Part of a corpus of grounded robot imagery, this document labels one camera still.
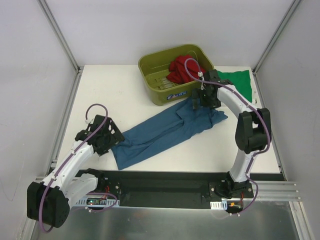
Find blue t shirt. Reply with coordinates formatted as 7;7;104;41
111;97;228;170

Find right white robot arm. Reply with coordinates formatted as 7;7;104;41
191;69;271;199

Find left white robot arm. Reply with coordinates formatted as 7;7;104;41
26;115;125;228

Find red t shirt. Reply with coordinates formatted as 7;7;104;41
166;54;199;84

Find folded green t shirt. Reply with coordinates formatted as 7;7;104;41
217;70;253;102

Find olive green plastic basket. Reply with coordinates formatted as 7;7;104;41
138;44;214;106

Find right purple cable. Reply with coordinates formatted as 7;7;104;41
184;57;272;213

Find purple cable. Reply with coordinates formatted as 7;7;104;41
184;57;272;213
39;103;109;233

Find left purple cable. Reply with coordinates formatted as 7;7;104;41
39;103;109;233

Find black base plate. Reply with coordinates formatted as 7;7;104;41
85;168;254;209

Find left aluminium frame post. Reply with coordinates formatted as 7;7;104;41
37;0;82;73

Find aluminium frame post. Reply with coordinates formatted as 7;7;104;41
37;0;82;73
252;0;302;76

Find right aluminium frame post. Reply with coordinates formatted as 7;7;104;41
252;0;302;76

